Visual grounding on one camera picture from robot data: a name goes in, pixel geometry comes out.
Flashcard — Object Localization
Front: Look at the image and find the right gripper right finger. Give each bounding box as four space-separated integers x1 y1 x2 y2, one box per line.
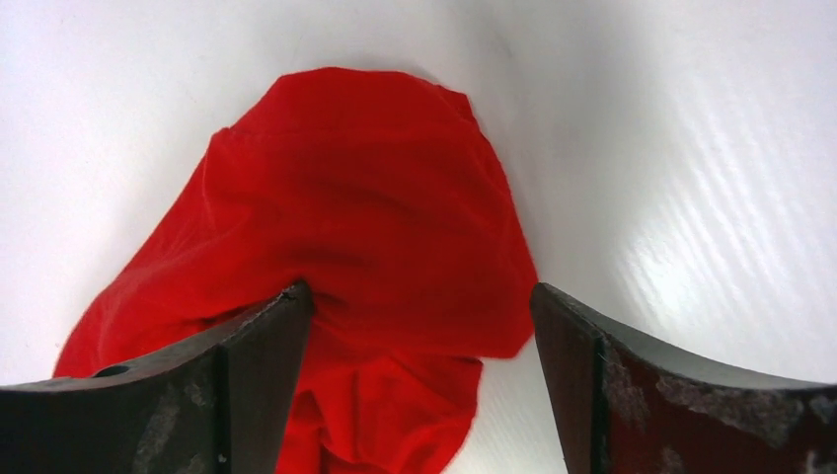
530 283 836 474

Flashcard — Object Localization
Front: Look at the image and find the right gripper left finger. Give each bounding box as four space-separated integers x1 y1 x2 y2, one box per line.
1 282 314 473

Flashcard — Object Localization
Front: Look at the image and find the red t-shirt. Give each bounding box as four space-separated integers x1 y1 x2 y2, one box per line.
55 68 537 473

